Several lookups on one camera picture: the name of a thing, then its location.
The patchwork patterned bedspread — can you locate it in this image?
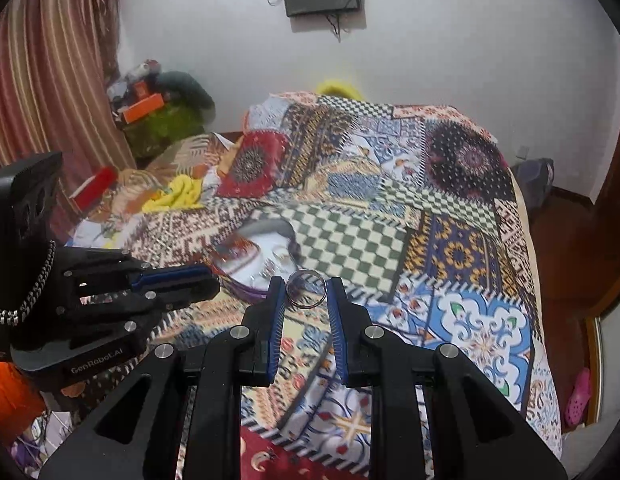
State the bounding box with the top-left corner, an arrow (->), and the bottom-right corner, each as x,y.
71,92 -> 563,454

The pink slipper on floor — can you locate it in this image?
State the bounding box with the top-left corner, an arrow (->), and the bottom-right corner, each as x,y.
564,367 -> 591,427

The orange jacket sleeve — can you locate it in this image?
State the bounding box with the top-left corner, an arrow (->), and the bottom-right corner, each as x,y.
0,362 -> 45,446

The red rectangular box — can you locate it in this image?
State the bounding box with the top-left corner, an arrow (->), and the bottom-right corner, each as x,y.
70,166 -> 118,211

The yellow cloth on bed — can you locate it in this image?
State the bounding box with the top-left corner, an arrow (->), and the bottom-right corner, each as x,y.
142,174 -> 203,214

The silver bangle ring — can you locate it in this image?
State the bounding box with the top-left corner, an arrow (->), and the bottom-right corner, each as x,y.
284,268 -> 329,310

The red striped curtain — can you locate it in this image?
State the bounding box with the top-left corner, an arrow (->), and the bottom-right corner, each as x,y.
0,0 -> 135,240

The green cloth covered pile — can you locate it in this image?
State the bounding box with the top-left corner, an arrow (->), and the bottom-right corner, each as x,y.
124,103 -> 204,165

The purple heart-shaped jewelry box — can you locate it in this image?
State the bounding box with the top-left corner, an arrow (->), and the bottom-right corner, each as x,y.
210,218 -> 300,304

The dark bag on floor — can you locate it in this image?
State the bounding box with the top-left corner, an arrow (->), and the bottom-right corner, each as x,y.
511,158 -> 554,211

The yellow round object behind bed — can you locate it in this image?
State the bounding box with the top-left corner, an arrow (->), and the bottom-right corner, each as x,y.
316,79 -> 364,101

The orange box on pile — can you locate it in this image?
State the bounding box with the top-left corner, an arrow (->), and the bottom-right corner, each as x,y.
122,93 -> 165,124

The brown wooden door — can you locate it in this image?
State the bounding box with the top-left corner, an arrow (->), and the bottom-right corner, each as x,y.
588,123 -> 620,316

